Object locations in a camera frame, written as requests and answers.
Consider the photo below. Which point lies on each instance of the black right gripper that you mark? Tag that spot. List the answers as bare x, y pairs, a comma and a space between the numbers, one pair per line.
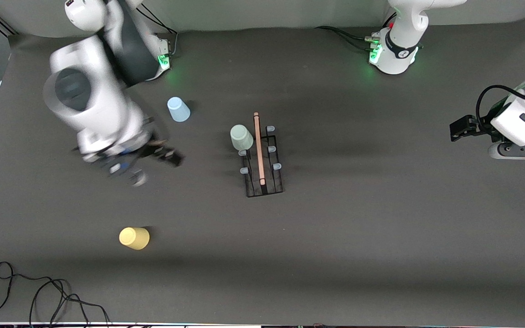
154, 150

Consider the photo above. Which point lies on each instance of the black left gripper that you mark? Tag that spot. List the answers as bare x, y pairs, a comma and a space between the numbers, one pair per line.
482, 125

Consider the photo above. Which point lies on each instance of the pale green plastic cup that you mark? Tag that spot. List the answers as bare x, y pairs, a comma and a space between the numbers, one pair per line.
242, 136

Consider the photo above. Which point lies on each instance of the yellow plastic cup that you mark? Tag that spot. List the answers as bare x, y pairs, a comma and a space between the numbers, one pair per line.
134, 238

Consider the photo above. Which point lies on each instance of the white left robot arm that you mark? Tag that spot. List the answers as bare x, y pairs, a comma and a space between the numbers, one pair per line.
522, 120

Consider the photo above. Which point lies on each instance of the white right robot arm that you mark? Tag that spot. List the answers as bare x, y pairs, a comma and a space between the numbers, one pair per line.
84, 91

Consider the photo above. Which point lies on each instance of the light blue plastic cup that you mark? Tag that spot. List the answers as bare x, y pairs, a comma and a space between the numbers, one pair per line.
178, 110

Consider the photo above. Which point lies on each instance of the dark grey table cloth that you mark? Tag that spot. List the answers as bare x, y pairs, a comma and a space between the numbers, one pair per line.
290, 250

